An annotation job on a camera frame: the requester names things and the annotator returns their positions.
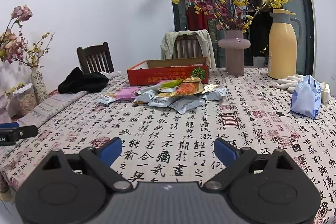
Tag pink snack packet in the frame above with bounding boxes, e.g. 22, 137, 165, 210
116, 86, 140, 101

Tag silver grey snack packet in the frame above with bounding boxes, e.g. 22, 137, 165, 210
169, 96, 205, 115

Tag silver oat crisp packet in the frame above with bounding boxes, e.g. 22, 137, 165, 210
133, 90, 158, 105

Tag orange gold snack packet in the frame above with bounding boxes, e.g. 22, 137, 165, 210
170, 77, 204, 97

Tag green white long snack packet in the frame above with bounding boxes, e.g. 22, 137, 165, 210
138, 79, 183, 93

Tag clear storage container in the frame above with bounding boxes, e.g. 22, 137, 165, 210
7, 83, 37, 117

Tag small speckled vase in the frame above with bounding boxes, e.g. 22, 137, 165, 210
31, 67, 48, 104

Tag folded patterned blanket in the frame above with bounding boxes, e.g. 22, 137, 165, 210
15, 72, 121, 127

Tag calligraphy tablecloth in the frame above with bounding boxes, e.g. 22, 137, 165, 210
1, 69, 335, 223

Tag dried pink roses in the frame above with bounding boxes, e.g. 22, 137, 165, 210
1, 5, 33, 63

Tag black cloth bundle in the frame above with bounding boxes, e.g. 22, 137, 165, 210
58, 67, 109, 94

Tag blue white plastic bag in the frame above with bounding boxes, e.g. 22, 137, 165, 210
290, 75, 322, 119

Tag white work gloves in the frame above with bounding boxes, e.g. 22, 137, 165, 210
274, 75, 304, 93

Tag red cardboard snack box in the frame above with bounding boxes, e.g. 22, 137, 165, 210
127, 57, 209, 86

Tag dark wooden chair left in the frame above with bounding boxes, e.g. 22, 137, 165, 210
76, 42, 114, 73

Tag wooden chair with jacket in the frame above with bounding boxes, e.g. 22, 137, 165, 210
173, 31, 203, 59

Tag yellow thermos jug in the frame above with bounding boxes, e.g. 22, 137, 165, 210
268, 9, 302, 79

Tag beige jacket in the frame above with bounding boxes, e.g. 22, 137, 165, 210
160, 30, 217, 69

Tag red traditional dress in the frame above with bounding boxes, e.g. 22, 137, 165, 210
186, 0, 209, 31

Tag pink ring vase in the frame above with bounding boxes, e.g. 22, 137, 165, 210
218, 30, 251, 76

